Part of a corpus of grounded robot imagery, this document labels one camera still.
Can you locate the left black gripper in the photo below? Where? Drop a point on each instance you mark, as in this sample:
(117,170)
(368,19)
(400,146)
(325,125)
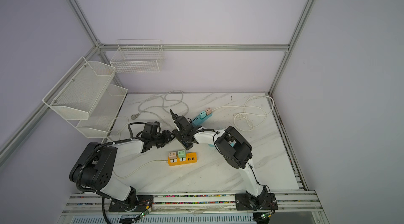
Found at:
(168,137)

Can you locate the pink plug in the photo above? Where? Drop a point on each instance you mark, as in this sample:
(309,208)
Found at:
(172,155)
(208,111)

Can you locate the green plug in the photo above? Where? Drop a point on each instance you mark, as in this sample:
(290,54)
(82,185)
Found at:
(181,154)

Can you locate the orange power strip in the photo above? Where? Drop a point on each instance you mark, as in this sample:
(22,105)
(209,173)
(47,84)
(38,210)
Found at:
(190,158)

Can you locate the black power strip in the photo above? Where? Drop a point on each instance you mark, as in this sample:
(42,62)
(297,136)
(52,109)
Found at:
(187,142)

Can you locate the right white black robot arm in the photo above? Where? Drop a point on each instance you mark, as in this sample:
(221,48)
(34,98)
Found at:
(239,156)

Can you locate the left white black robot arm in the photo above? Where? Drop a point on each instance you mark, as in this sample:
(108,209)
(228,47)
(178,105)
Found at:
(93,172)

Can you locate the teal plug on blue strip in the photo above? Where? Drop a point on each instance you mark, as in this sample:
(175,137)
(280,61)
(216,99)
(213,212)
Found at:
(202,115)

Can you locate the pink plug on blue strip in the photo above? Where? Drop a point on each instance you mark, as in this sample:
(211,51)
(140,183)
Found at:
(208,111)

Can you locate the blue power strip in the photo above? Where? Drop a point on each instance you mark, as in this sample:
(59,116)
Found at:
(198,122)

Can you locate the lower white mesh shelf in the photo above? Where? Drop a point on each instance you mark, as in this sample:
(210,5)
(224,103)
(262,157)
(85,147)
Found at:
(104,114)

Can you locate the white mesh shelf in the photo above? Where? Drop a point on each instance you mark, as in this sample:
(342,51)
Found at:
(77,94)
(104,114)

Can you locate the upper white mesh shelf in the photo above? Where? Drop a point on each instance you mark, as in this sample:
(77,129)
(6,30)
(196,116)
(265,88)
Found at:
(77,94)

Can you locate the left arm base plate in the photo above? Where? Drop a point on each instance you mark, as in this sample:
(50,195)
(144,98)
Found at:
(131,204)

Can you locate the white wire basket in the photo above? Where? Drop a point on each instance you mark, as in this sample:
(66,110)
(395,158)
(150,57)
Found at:
(138,56)

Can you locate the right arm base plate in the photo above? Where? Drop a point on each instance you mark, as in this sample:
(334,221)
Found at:
(245,201)

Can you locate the aluminium mounting rail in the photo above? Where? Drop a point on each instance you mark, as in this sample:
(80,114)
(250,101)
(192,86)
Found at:
(197,203)

